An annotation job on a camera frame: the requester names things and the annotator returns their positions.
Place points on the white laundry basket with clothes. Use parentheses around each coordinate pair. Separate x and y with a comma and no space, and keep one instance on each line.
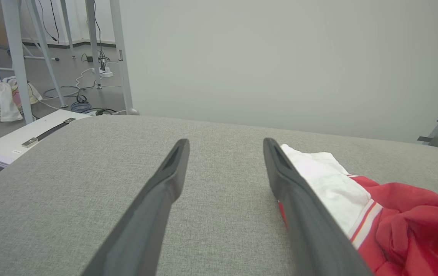
(4,99)

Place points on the white metal table leg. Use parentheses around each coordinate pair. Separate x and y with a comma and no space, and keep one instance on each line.
(93,46)
(15,57)
(46,57)
(67,30)

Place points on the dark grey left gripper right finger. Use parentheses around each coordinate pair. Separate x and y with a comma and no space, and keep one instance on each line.
(311,230)

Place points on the small white power strip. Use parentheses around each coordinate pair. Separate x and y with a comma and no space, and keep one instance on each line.
(106,72)

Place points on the red shirt with white sleeves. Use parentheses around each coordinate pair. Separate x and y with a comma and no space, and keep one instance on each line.
(414,214)

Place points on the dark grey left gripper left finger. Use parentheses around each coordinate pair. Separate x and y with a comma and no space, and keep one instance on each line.
(146,214)

